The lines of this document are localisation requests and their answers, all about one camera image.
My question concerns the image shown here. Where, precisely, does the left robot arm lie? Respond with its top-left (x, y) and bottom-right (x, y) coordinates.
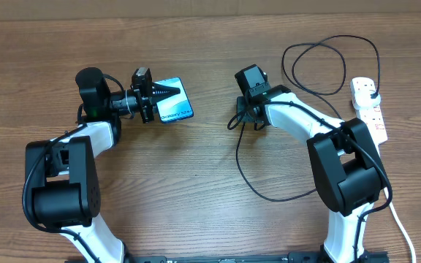
top-left (22, 67), bottom-right (188, 262)

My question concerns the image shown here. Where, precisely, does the Samsung Galaxy smartphone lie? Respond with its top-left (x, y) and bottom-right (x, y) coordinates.
top-left (156, 77), bottom-right (194, 123)

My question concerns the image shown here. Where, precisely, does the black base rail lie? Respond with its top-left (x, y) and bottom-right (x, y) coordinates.
top-left (64, 250), bottom-right (390, 263)

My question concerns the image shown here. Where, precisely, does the white charger plug adapter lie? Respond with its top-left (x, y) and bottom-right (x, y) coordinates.
top-left (352, 90), bottom-right (382, 110)

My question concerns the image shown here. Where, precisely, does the black right camera cable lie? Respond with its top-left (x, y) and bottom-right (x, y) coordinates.
top-left (227, 100), bottom-right (394, 263)

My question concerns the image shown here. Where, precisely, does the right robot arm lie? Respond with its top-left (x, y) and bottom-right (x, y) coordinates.
top-left (227, 64), bottom-right (392, 262)

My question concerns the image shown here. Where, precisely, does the cardboard wall panel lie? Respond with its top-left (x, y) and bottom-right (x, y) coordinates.
top-left (0, 0), bottom-right (421, 21)

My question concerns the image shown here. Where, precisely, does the white power strip cord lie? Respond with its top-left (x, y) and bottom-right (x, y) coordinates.
top-left (376, 144), bottom-right (417, 263)

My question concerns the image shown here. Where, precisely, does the black USB charging cable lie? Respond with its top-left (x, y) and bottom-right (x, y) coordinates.
top-left (235, 34), bottom-right (382, 203)

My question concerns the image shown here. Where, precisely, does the white power strip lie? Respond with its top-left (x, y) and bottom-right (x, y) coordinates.
top-left (349, 77), bottom-right (387, 145)

